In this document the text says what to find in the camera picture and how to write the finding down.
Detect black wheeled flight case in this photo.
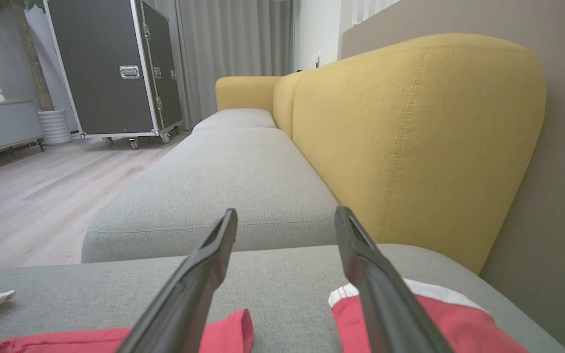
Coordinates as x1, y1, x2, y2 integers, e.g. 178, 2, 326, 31
43, 0, 184, 151

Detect grey curtain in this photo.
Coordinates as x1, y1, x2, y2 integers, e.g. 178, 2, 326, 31
174, 0, 296, 130

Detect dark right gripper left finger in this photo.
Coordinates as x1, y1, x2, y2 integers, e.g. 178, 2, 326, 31
115, 208, 239, 353

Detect narrow yellow sofa backrest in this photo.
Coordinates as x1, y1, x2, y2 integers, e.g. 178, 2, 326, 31
272, 70, 305, 141

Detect low grey white cabinet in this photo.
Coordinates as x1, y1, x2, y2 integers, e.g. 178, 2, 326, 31
0, 99, 47, 161

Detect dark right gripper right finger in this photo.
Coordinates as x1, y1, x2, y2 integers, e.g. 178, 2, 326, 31
334, 205, 456, 353

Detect white ribbed plant pot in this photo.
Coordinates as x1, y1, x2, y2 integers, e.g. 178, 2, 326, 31
37, 108, 74, 147

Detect grey sofa back cushion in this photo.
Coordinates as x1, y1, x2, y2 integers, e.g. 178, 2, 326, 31
81, 126, 340, 264

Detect large grey sofa seat cushion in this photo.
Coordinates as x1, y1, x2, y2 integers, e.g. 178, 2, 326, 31
0, 244, 565, 353

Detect yellow sofa armrest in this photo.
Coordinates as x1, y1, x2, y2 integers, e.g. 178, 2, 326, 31
215, 76, 284, 113

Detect red jersey with number print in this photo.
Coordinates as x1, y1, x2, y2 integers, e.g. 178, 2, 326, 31
0, 285, 255, 353

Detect red shorts with white trim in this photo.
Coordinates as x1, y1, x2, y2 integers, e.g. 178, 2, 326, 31
328, 278, 531, 353

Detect large yellow sofa backrest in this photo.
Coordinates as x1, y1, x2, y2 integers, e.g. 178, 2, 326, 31
292, 33, 547, 275

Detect small grey sofa seat cushion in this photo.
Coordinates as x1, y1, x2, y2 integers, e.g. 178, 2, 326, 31
191, 108, 278, 133

